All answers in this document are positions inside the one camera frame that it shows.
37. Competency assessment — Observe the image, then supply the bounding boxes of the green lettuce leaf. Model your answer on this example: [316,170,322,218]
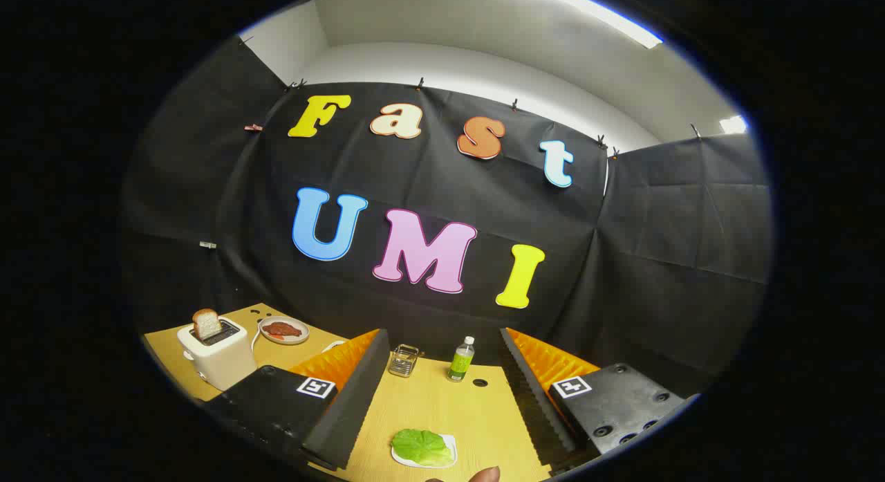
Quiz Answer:
[391,429,454,467]

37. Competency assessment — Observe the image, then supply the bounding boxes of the white round plate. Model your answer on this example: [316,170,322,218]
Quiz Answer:
[258,316,310,346]

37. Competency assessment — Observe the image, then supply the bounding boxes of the green label plastic bottle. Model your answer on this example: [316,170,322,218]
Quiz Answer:
[446,336,476,383]

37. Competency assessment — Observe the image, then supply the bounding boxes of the round-topped bread slice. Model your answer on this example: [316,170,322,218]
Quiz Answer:
[192,308,223,342]

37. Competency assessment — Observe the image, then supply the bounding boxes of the white square plate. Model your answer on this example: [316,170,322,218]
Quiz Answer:
[391,434,458,469]

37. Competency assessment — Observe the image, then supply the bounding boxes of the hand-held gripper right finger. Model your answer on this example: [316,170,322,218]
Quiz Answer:
[499,326,692,477]

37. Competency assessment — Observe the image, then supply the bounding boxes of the white toaster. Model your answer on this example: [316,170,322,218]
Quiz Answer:
[176,317,258,391]

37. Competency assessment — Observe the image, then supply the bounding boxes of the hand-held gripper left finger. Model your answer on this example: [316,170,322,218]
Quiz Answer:
[205,328,392,471]

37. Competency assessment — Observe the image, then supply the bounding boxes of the metal utensil holder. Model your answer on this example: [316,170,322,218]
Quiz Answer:
[388,344,422,378]

